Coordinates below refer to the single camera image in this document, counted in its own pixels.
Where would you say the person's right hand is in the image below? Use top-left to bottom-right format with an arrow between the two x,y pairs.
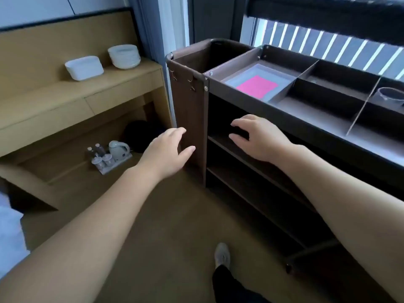
229,114 -> 298,165

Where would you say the person's left hand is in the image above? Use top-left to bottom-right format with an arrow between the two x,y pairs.
136,127 -> 197,182

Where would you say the pink cleaning cloth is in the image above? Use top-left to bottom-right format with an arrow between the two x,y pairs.
237,75 -> 279,100

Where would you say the brown housekeeping cart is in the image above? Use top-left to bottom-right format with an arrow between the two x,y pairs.
165,38 -> 404,303

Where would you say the stack of white round plates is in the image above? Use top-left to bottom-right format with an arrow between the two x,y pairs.
107,44 -> 142,70

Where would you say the stack of white rectangular plates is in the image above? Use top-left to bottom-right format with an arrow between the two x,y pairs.
64,55 -> 105,81

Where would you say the person's left forearm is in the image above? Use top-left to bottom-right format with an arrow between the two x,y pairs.
0,164 -> 166,303

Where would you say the person's right forearm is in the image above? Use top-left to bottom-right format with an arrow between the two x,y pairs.
274,145 -> 404,303

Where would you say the black bin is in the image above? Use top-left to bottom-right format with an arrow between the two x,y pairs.
121,120 -> 166,154

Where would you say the grey kettle tray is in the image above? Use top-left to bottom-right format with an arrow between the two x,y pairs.
90,151 -> 134,175

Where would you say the white electric kettle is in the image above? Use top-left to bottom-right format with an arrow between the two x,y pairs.
109,140 -> 131,162

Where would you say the grey curtain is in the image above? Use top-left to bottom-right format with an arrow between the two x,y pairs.
129,0 -> 190,124

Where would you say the clear glass bowl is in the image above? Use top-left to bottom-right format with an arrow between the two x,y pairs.
377,87 -> 404,109

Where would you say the dark window blind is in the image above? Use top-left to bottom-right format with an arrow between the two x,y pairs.
245,0 -> 404,47

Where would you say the white bed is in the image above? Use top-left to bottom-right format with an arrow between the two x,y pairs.
0,192 -> 31,278

